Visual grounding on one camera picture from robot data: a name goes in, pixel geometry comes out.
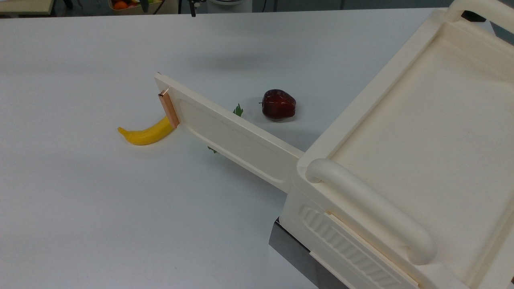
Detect cream cabinet door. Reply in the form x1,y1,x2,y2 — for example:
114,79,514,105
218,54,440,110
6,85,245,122
154,72,304,193

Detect cream plastic cabinet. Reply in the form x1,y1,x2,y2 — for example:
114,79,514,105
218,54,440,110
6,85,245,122
279,0,514,289

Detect bowl of fruit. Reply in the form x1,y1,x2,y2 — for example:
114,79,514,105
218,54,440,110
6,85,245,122
108,0,163,11

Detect orange toy carrot green leaves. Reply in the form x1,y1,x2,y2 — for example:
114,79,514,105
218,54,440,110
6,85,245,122
207,103,244,154

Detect dark red toy apple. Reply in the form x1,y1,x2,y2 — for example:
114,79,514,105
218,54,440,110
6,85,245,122
259,89,297,121

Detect yellow toy banana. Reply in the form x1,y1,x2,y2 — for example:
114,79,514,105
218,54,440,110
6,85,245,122
117,116,174,146

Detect light wooden table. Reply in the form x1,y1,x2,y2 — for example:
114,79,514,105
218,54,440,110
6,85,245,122
0,0,55,16

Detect dark brown drawer base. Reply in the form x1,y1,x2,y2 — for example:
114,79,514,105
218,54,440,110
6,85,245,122
268,218,351,289

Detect copper door handle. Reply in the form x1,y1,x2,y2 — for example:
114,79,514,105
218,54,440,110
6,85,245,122
158,89,180,129

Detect cream cabinet carry handle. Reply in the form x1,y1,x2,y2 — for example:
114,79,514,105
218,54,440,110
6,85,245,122
446,0,514,34
305,158,437,266

